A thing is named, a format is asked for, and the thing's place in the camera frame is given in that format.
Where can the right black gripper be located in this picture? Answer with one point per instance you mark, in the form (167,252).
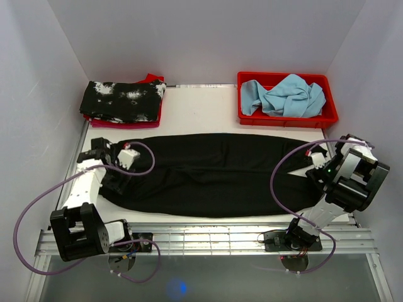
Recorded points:
(314,175)

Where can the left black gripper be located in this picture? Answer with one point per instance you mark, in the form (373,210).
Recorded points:
(121,185)

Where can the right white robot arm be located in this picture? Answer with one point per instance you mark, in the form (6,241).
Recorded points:
(349,182)

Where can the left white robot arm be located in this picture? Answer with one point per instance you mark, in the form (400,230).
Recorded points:
(78,228)

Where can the magenta folded trousers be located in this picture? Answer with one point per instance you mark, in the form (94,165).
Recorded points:
(96,123)

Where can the black white patterned folded trousers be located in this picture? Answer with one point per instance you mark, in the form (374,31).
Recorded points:
(123,102)

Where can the light blue trousers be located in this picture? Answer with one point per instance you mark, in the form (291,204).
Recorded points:
(291,98)

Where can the red plastic bin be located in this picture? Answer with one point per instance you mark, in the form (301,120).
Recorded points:
(268,80)

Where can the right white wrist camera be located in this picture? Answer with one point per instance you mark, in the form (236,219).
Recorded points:
(317,158)

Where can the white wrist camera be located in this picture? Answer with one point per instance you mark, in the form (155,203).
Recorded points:
(317,158)
(127,156)

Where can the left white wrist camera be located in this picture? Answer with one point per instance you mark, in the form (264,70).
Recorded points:
(127,156)

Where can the aluminium frame rail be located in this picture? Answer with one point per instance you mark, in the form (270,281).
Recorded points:
(215,259)

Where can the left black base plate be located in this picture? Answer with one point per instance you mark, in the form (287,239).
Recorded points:
(134,247)

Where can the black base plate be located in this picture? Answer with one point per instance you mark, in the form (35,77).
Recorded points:
(277,241)
(134,247)

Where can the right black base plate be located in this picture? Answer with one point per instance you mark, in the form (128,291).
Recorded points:
(277,241)

